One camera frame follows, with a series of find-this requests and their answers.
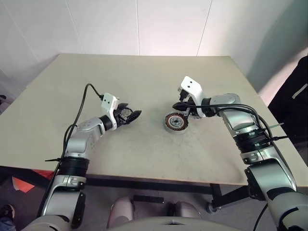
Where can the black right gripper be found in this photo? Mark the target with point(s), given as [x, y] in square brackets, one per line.
[193, 109]

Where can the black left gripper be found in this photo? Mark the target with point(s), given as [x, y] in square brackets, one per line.
[118, 120]

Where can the black round disc part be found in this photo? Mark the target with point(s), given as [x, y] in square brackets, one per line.
[125, 113]

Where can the motor stator with copper windings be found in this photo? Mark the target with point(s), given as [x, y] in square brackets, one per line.
[169, 122]

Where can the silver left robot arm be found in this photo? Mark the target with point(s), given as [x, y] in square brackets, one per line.
[81, 139]

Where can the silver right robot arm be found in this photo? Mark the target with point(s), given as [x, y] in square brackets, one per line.
[240, 120]

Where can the black flat bar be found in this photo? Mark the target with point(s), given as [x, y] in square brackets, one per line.
[148, 199]

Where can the grey rounded shape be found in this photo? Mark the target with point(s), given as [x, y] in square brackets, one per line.
[120, 209]

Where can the black caster wheel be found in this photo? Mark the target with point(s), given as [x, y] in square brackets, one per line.
[213, 209]

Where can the person in dark clothing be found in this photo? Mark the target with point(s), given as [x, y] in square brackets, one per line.
[296, 108]

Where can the grey robot torso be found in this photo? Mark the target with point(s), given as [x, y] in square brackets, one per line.
[154, 225]

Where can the orange floor object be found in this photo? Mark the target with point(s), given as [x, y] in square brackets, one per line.
[22, 185]

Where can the dark sneaker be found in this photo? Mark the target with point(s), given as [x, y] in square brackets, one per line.
[7, 211]

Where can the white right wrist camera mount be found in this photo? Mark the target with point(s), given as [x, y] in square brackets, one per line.
[191, 84]

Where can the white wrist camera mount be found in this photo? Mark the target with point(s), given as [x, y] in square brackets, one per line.
[108, 102]
[191, 84]

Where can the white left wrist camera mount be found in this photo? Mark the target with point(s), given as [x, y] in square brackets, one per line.
[108, 102]

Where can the black table frame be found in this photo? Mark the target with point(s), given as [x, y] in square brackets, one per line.
[144, 181]

